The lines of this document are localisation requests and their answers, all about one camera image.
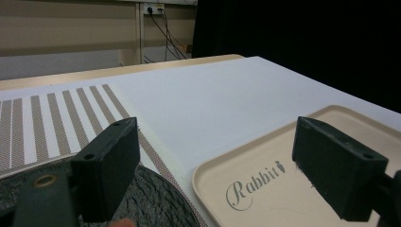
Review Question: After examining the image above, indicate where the black cable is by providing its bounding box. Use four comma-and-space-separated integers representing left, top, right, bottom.
148, 9, 190, 61
159, 9, 187, 61

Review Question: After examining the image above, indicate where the dark grey textured round plate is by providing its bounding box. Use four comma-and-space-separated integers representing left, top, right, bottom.
0, 154, 201, 227

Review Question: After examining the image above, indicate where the light wooden post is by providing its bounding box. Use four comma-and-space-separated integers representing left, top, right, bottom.
134, 2, 146, 65

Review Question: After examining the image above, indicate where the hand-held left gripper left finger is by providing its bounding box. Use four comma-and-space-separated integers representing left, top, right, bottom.
70, 116, 142, 223

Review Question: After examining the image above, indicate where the brown white striped placemat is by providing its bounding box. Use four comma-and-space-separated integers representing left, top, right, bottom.
0, 83, 211, 227

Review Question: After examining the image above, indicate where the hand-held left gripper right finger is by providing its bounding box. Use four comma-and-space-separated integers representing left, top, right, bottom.
291, 115, 390, 222

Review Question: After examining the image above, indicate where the beige plastic tray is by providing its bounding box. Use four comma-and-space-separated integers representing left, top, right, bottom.
191, 104, 401, 227

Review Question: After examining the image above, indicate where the white table cover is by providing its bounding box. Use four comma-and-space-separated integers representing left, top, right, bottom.
0, 56, 401, 227

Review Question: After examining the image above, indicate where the white wall power outlet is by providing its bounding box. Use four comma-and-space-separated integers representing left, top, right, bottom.
143, 2, 166, 15

